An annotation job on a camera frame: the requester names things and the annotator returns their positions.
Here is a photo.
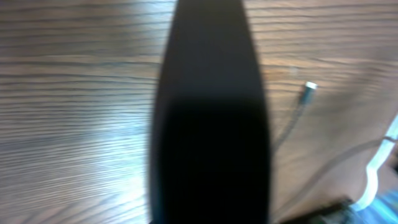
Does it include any Samsung Galaxy smartphone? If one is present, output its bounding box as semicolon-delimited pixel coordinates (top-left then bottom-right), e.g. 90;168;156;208
149;0;271;224

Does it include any black USB charging cable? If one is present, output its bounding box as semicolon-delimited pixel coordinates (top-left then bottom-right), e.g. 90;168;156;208
272;81;318;153

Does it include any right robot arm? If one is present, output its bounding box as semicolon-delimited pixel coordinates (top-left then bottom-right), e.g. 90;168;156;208
350;115;397;212

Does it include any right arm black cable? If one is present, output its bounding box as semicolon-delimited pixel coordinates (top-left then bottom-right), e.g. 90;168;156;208
279;138;398;218

